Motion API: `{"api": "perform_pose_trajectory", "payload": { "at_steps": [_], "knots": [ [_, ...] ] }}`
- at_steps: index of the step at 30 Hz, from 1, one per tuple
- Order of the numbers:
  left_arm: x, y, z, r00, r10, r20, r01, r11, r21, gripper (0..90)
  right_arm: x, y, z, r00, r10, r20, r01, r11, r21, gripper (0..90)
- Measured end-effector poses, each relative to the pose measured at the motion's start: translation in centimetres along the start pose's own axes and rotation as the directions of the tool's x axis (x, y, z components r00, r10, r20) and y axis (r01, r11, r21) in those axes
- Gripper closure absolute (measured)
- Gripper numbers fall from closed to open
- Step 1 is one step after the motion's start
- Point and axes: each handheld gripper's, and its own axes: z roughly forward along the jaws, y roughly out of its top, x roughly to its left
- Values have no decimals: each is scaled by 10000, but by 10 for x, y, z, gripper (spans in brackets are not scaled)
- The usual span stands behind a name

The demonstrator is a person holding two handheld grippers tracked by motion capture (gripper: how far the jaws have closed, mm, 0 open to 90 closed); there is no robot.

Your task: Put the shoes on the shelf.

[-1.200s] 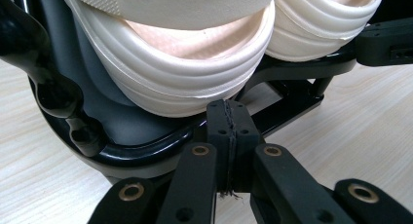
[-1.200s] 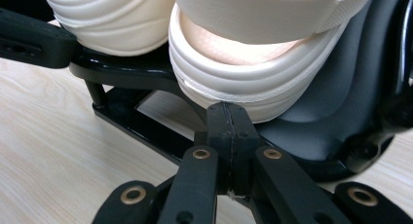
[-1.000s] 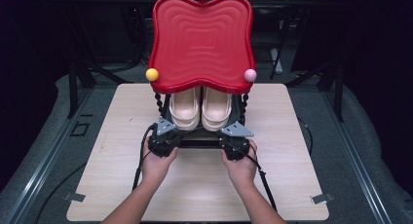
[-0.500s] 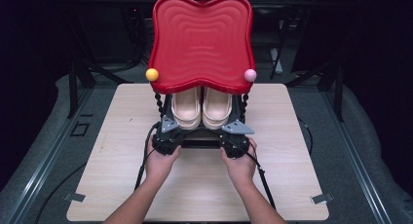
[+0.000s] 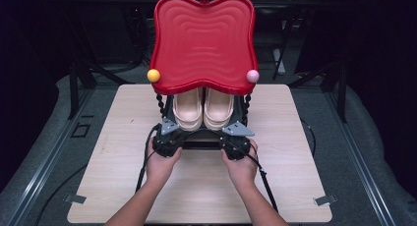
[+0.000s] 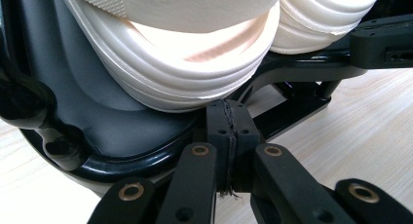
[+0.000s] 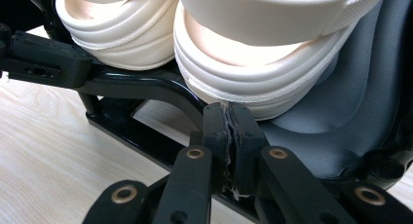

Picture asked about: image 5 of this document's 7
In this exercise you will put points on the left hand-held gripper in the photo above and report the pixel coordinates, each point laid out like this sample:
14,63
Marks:
168,144

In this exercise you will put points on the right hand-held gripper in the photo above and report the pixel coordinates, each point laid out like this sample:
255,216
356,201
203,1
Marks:
236,147

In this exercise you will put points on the cream foam clog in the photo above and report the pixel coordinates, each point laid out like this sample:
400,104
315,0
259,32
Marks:
187,111
218,111

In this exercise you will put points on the red and black shoe rack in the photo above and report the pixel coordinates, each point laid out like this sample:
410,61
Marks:
203,39

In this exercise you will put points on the person's right hand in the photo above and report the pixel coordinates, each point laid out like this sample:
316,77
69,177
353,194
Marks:
242,172

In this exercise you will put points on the person's left hand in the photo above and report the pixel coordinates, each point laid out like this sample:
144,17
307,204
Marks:
160,170

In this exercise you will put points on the black metal stand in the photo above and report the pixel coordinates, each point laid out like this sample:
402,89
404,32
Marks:
73,88
342,91

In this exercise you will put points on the grey table bracket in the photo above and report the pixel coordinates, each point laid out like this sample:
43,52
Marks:
75,199
324,200

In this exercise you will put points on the aluminium floor rail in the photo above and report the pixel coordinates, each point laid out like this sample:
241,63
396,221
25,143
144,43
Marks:
360,167
42,167

